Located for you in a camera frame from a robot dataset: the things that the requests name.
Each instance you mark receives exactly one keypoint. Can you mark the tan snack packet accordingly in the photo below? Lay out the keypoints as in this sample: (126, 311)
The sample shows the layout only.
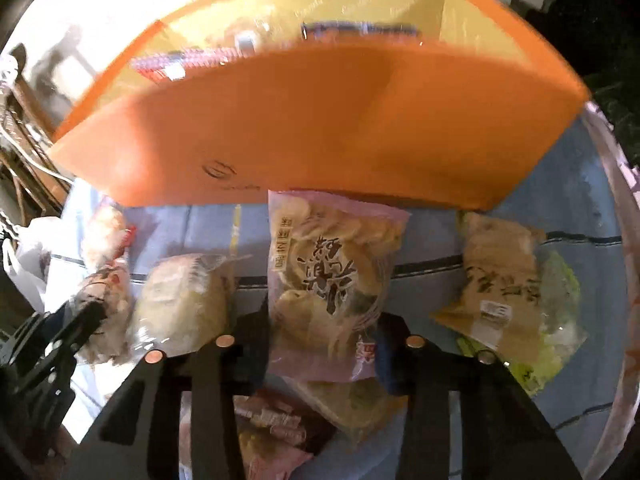
(495, 280)

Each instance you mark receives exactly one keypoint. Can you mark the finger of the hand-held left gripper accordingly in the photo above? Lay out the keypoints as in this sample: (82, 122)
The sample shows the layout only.
(75, 327)

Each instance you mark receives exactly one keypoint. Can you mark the white plastic bag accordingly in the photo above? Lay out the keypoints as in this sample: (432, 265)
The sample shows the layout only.
(27, 260)

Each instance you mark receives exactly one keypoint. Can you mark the yellowish snack packet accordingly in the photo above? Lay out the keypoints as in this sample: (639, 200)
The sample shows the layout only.
(345, 407)

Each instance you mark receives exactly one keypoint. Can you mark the clear packet of round cakes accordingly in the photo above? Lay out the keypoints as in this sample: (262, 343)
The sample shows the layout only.
(105, 270)

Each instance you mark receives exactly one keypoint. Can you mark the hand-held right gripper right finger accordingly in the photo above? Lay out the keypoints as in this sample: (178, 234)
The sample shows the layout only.
(392, 355)

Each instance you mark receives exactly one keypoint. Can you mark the pale green snack packet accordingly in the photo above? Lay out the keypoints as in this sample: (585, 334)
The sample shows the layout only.
(560, 305)

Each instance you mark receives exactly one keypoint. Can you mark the red snack packet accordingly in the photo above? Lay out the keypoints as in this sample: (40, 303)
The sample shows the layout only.
(180, 62)

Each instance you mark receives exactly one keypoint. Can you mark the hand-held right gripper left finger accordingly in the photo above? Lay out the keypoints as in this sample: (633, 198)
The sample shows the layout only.
(252, 355)

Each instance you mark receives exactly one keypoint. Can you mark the pink snack packet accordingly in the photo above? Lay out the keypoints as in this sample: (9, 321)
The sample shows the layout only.
(332, 285)

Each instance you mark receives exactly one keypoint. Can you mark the pinkish meat snack packet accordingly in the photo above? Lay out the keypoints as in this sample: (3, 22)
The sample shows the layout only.
(272, 427)

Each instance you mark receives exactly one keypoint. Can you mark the blue checked tablecloth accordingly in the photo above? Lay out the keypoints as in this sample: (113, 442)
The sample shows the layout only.
(435, 240)

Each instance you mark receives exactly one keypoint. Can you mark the white bun packet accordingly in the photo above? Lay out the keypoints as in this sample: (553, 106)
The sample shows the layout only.
(180, 305)

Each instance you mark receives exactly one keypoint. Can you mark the orange cardboard box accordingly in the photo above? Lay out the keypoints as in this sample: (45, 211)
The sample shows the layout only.
(320, 130)

